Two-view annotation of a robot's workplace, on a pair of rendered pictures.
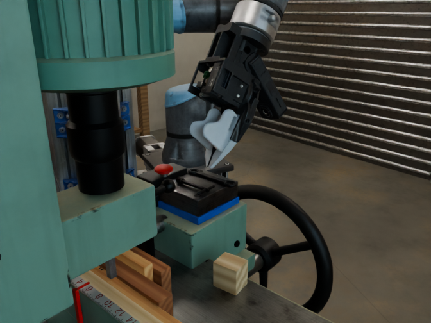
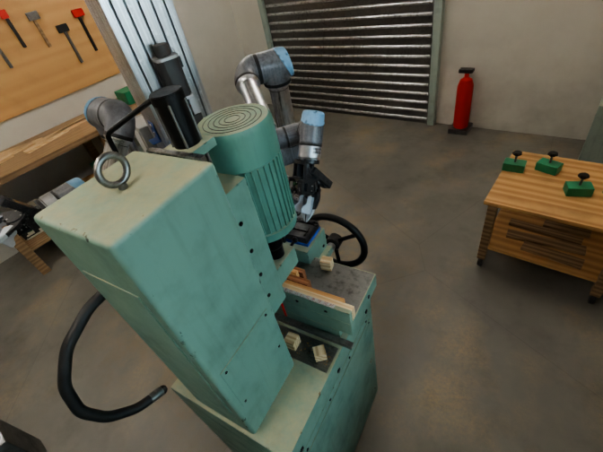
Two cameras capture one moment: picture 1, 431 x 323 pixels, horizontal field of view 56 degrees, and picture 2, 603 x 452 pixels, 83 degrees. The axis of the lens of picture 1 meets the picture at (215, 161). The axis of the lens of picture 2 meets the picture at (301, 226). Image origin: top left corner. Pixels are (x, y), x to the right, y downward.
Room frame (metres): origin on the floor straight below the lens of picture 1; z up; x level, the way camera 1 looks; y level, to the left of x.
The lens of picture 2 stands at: (-0.33, 0.08, 1.78)
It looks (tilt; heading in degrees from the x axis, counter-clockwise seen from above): 40 degrees down; 357
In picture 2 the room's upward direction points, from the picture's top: 14 degrees counter-clockwise
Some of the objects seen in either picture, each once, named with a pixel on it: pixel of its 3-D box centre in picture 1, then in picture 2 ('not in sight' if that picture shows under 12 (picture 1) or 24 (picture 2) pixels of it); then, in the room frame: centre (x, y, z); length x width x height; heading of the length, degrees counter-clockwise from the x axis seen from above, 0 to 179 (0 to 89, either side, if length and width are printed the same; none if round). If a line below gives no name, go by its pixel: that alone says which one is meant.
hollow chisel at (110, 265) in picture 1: (109, 259); not in sight; (0.42, 0.13, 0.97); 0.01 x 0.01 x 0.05; 49
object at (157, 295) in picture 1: (109, 274); (280, 277); (0.46, 0.14, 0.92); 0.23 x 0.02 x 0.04; 49
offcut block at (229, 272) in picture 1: (230, 273); (327, 263); (0.47, -0.02, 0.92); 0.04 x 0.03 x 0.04; 56
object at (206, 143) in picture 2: not in sight; (182, 136); (0.31, 0.22, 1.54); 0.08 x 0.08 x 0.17; 49
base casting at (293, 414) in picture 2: not in sight; (278, 343); (0.33, 0.21, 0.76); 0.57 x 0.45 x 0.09; 139
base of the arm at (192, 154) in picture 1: (185, 144); not in sight; (1.19, 0.09, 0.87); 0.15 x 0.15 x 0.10
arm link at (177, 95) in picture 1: (186, 107); not in sight; (1.19, 0.09, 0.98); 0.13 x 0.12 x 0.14; 95
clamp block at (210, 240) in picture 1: (190, 227); (301, 244); (0.60, 0.04, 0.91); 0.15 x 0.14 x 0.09; 49
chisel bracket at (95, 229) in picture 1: (90, 227); (275, 268); (0.41, 0.14, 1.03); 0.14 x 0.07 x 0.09; 139
